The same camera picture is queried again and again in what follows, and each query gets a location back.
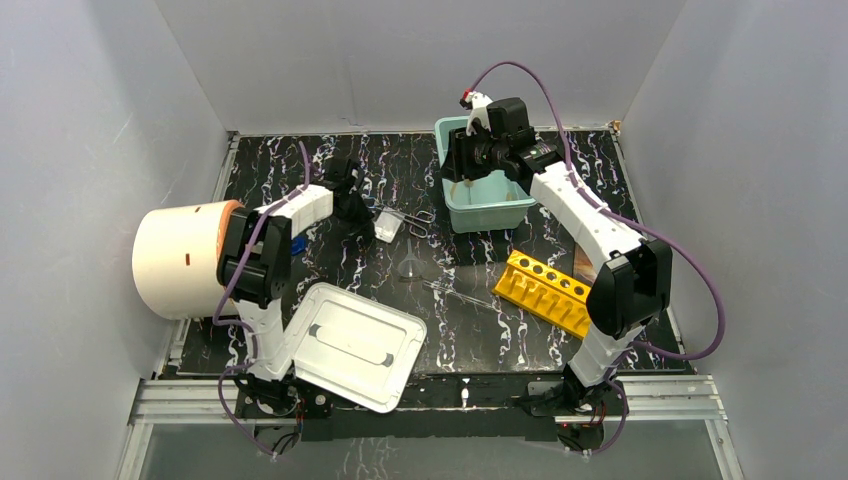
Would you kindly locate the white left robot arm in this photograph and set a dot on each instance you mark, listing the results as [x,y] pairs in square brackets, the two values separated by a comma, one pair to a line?
[255,265]

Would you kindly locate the clear plastic funnel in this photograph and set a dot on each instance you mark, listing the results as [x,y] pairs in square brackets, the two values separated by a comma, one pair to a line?
[411,267]

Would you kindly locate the white drum orange face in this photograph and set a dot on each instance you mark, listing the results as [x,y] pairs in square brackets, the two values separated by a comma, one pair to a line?
[175,257]

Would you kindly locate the clear glass test tube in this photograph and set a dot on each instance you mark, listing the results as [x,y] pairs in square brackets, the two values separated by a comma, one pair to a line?
[460,296]

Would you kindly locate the yellow test tube rack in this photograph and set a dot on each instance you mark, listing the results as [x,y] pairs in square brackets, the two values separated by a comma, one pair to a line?
[545,292]

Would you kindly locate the white bin lid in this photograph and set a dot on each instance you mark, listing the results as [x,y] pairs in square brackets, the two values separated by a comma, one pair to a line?
[351,346]

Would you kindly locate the mint green plastic bin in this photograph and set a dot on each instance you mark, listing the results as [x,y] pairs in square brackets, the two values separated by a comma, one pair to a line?
[490,203]

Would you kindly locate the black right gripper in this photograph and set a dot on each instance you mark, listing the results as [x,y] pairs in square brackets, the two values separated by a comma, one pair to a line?
[457,162]

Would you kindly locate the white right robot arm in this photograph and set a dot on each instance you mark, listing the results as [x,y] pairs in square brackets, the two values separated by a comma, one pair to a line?
[633,273]

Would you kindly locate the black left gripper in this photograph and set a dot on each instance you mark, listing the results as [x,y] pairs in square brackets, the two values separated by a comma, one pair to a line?
[357,204]

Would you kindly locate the aluminium frame rail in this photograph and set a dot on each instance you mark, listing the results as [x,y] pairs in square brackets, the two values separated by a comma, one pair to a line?
[440,405]

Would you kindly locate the blue capped glass tube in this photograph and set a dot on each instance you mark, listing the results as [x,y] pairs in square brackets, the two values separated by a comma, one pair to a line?
[298,245]

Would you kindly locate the metal crucible tongs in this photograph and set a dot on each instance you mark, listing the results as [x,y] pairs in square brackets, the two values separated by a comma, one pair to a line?
[417,223]

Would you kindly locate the dark book three days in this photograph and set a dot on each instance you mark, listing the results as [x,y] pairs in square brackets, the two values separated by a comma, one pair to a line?
[582,267]

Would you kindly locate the small clear plastic bag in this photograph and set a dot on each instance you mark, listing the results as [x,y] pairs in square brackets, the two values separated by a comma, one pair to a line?
[387,225]

